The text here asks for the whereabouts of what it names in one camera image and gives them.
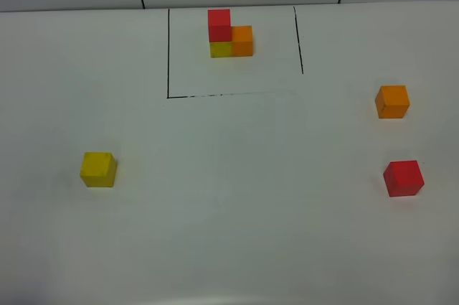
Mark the yellow template block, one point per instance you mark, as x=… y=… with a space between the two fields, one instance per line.
x=220 y=49

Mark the orange template block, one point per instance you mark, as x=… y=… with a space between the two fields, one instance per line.
x=242 y=41

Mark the red template block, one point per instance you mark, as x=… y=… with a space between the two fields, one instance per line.
x=219 y=25

